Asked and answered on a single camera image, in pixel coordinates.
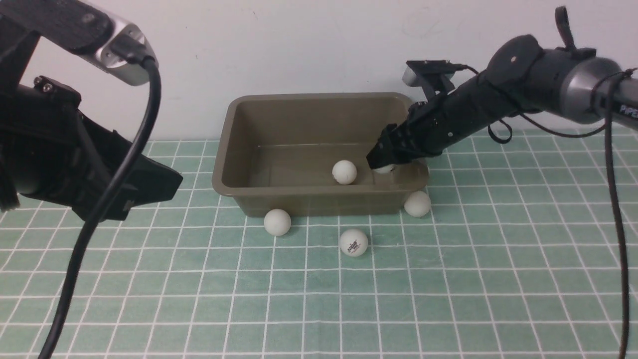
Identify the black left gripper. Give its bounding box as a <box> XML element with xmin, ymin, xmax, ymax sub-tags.
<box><xmin>0</xmin><ymin>76</ymin><xmax>184</xmax><ymax>220</ymax></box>

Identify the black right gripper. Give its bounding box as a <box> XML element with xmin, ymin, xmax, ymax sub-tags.
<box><xmin>366</xmin><ymin>82</ymin><xmax>519</xmax><ymax>170</ymax></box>

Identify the white ball with logo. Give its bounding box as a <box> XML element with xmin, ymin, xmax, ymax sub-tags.
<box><xmin>338</xmin><ymin>228</ymin><xmax>369</xmax><ymax>257</ymax></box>

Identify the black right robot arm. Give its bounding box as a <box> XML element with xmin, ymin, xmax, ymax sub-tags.
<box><xmin>366</xmin><ymin>35</ymin><xmax>637</xmax><ymax>170</ymax></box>

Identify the olive green plastic bin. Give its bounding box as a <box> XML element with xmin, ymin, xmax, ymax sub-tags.
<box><xmin>211</xmin><ymin>92</ymin><xmax>429</xmax><ymax>217</ymax></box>

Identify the green checkered tablecloth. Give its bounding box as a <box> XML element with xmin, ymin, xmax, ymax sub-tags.
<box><xmin>0</xmin><ymin>127</ymin><xmax>638</xmax><ymax>359</ymax></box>

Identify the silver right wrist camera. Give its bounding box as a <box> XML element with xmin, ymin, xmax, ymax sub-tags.
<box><xmin>402</xmin><ymin>60</ymin><xmax>466</xmax><ymax>101</ymax></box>

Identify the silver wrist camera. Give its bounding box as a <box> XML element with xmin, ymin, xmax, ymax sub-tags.
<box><xmin>0</xmin><ymin>0</ymin><xmax>159</xmax><ymax>86</ymax></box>
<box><xmin>402</xmin><ymin>60</ymin><xmax>466</xmax><ymax>101</ymax></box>

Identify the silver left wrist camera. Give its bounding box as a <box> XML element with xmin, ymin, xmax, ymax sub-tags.
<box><xmin>0</xmin><ymin>0</ymin><xmax>159</xmax><ymax>86</ymax></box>

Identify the black left camera cable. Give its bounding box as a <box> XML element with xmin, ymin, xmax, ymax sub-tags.
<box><xmin>37</xmin><ymin>37</ymin><xmax>162</xmax><ymax>359</ymax></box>

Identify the black camera cable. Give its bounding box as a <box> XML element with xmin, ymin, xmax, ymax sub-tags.
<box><xmin>449</xmin><ymin>64</ymin><xmax>638</xmax><ymax>359</ymax></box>
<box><xmin>37</xmin><ymin>37</ymin><xmax>162</xmax><ymax>359</ymax></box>

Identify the black cable tie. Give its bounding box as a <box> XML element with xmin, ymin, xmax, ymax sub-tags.
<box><xmin>554</xmin><ymin>6</ymin><xmax>576</xmax><ymax>52</ymax></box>

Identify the black right camera cable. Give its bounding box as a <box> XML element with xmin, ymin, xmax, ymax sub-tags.
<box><xmin>449</xmin><ymin>64</ymin><xmax>638</xmax><ymax>359</ymax></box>

